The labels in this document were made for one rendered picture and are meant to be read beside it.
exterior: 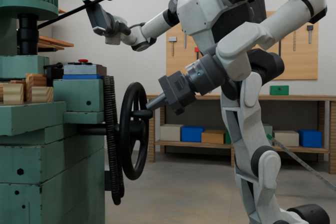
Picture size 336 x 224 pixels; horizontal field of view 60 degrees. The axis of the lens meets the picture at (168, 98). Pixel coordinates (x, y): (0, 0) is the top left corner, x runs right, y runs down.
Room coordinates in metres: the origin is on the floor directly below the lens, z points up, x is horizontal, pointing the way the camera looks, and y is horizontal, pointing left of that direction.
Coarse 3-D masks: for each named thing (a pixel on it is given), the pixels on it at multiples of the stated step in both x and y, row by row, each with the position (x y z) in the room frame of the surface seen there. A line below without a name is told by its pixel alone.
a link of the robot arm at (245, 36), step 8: (248, 24) 0.71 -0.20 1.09; (256, 24) 0.71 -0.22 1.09; (232, 32) 0.72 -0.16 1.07; (240, 32) 0.71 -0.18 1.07; (248, 32) 0.70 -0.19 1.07; (256, 32) 0.69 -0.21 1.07; (264, 32) 0.70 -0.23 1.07; (224, 40) 0.71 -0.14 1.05; (232, 40) 0.70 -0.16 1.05; (240, 40) 0.69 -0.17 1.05; (248, 40) 0.69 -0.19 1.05; (256, 40) 0.69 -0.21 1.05; (264, 40) 0.70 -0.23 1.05; (272, 40) 0.72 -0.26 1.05; (224, 48) 0.70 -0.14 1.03; (232, 48) 0.69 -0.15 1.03; (240, 48) 0.69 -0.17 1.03; (248, 48) 0.70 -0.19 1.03; (264, 48) 0.75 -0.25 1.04; (224, 56) 0.70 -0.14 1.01; (232, 56) 0.69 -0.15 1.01
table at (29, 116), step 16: (0, 112) 0.57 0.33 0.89; (16, 112) 0.59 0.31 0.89; (32, 112) 0.64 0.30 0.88; (48, 112) 0.71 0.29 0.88; (64, 112) 0.78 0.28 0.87; (80, 112) 0.78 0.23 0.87; (96, 112) 0.77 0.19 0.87; (0, 128) 0.57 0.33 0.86; (16, 128) 0.59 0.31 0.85; (32, 128) 0.64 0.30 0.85
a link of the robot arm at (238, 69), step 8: (208, 48) 0.78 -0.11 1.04; (216, 48) 0.74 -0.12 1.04; (208, 56) 0.73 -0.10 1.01; (216, 56) 0.73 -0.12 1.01; (240, 56) 0.70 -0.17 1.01; (208, 64) 0.71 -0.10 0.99; (216, 64) 0.71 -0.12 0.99; (224, 64) 0.71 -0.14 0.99; (232, 64) 0.71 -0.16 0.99; (240, 64) 0.72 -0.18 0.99; (248, 64) 0.75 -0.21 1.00; (208, 72) 0.71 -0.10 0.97; (216, 72) 0.71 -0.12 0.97; (224, 72) 0.72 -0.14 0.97; (232, 72) 0.73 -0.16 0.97; (240, 72) 0.75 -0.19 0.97; (248, 72) 0.76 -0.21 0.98; (216, 80) 0.72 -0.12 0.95; (224, 80) 0.74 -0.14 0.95; (240, 80) 0.77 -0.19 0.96
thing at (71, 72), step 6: (66, 66) 0.81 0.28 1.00; (72, 66) 0.81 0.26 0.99; (78, 66) 0.81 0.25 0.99; (84, 66) 0.80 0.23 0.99; (90, 66) 0.80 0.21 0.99; (96, 66) 0.80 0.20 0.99; (102, 66) 0.85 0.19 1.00; (66, 72) 0.81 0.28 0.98; (72, 72) 0.81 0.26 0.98; (78, 72) 0.81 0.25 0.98; (84, 72) 0.81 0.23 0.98; (90, 72) 0.80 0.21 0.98; (96, 72) 0.80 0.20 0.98; (102, 72) 0.85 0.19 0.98; (66, 78) 0.81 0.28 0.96; (72, 78) 0.81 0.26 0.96; (78, 78) 0.81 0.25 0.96; (84, 78) 0.80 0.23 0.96; (90, 78) 0.80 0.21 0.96; (96, 78) 0.80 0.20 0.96
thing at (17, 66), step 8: (0, 56) 0.88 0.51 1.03; (8, 56) 0.88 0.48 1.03; (16, 56) 0.88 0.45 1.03; (24, 56) 0.87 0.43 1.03; (32, 56) 0.87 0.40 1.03; (40, 56) 0.88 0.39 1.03; (0, 64) 0.88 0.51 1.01; (8, 64) 0.88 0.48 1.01; (16, 64) 0.88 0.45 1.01; (24, 64) 0.87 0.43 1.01; (32, 64) 0.87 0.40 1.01; (40, 64) 0.88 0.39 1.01; (48, 64) 0.93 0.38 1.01; (0, 72) 0.88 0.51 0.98; (8, 72) 0.88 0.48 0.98; (16, 72) 0.88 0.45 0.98; (24, 72) 0.87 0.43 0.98; (32, 72) 0.87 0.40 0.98; (40, 72) 0.88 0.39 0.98
